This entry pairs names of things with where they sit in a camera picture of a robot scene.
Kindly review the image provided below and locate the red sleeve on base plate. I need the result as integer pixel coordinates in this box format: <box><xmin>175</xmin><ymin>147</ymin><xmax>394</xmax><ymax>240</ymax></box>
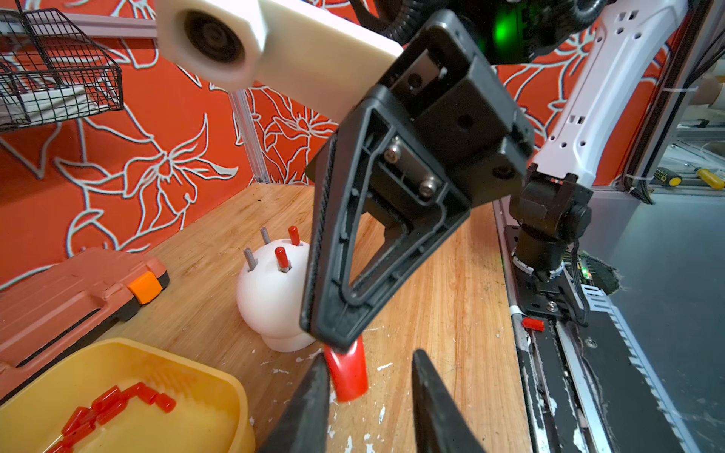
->
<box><xmin>521</xmin><ymin>317</ymin><xmax>547</xmax><ymax>332</ymax></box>

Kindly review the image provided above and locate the metal screw back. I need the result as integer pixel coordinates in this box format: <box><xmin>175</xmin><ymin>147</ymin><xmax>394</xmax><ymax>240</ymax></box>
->
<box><xmin>260</xmin><ymin>226</ymin><xmax>271</xmax><ymax>245</ymax></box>

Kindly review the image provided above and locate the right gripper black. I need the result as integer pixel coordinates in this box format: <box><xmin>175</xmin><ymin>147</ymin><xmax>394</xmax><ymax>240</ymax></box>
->
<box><xmin>300</xmin><ymin>9</ymin><xmax>534</xmax><ymax>350</ymax></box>

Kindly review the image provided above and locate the red sleeves pile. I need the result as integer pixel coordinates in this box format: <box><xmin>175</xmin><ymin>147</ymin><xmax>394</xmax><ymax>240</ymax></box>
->
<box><xmin>47</xmin><ymin>381</ymin><xmax>177</xmax><ymax>453</ymax></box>

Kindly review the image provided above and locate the yellow handled tool outside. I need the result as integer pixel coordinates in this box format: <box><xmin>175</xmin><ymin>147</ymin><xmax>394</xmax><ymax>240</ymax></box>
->
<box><xmin>696</xmin><ymin>167</ymin><xmax>725</xmax><ymax>191</ymax></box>

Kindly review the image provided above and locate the white dome screw fixture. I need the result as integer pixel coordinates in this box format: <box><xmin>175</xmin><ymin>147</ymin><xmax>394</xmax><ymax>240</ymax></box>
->
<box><xmin>236</xmin><ymin>239</ymin><xmax>315</xmax><ymax>353</ymax></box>

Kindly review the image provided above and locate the metal screw front left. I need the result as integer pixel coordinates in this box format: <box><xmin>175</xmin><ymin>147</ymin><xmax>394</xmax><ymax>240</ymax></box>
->
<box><xmin>244</xmin><ymin>247</ymin><xmax>258</xmax><ymax>272</ymax></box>

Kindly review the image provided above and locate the orange tool case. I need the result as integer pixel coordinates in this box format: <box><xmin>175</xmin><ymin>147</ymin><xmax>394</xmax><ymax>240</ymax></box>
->
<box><xmin>1</xmin><ymin>248</ymin><xmax>170</xmax><ymax>401</ymax></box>

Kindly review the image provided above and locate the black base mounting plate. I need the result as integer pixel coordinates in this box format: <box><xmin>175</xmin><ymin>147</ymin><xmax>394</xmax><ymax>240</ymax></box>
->
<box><xmin>494</xmin><ymin>200</ymin><xmax>697</xmax><ymax>452</ymax></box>

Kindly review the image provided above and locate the yellow plastic tray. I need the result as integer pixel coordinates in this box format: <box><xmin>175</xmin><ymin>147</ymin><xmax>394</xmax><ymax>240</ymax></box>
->
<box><xmin>1</xmin><ymin>339</ymin><xmax>256</xmax><ymax>452</ymax></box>

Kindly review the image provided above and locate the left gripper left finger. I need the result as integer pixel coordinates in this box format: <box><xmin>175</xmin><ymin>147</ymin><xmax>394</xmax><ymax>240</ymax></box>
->
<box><xmin>257</xmin><ymin>354</ymin><xmax>330</xmax><ymax>453</ymax></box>

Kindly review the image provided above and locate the red screw protection sleeve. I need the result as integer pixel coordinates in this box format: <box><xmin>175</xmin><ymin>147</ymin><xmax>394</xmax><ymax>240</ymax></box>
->
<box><xmin>288</xmin><ymin>226</ymin><xmax>301</xmax><ymax>247</ymax></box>

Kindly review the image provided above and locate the metal screw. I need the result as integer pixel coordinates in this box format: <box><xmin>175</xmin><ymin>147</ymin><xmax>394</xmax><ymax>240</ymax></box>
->
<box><xmin>260</xmin><ymin>226</ymin><xmax>271</xmax><ymax>245</ymax></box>
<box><xmin>244</xmin><ymin>247</ymin><xmax>258</xmax><ymax>272</ymax></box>

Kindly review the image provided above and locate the black wire wall basket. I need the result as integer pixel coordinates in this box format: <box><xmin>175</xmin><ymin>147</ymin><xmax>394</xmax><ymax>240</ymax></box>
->
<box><xmin>1</xmin><ymin>7</ymin><xmax>124</xmax><ymax>133</ymax></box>

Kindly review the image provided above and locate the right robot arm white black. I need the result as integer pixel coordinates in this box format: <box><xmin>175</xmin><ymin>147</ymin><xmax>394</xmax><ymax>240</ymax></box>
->
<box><xmin>299</xmin><ymin>1</ymin><xmax>690</xmax><ymax>351</ymax></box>

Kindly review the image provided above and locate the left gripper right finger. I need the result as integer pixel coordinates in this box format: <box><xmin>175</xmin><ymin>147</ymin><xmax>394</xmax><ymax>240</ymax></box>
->
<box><xmin>412</xmin><ymin>349</ymin><xmax>485</xmax><ymax>453</ymax></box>

